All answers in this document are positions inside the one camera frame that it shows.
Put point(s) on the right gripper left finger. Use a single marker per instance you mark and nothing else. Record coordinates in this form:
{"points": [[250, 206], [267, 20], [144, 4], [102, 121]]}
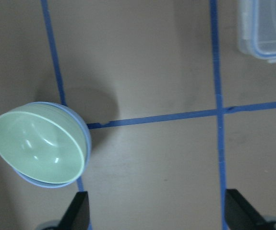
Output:
{"points": [[77, 216]]}

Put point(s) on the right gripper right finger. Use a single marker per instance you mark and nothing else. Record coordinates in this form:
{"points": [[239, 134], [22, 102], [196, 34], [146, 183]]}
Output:
{"points": [[241, 215]]}

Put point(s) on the blue bowl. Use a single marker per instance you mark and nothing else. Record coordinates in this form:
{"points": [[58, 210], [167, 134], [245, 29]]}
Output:
{"points": [[83, 126]]}

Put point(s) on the green bowl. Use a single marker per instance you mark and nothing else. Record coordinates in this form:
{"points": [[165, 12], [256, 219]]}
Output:
{"points": [[43, 143]]}

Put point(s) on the clear plastic container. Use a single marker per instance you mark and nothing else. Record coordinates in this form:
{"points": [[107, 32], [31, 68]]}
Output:
{"points": [[257, 28]]}

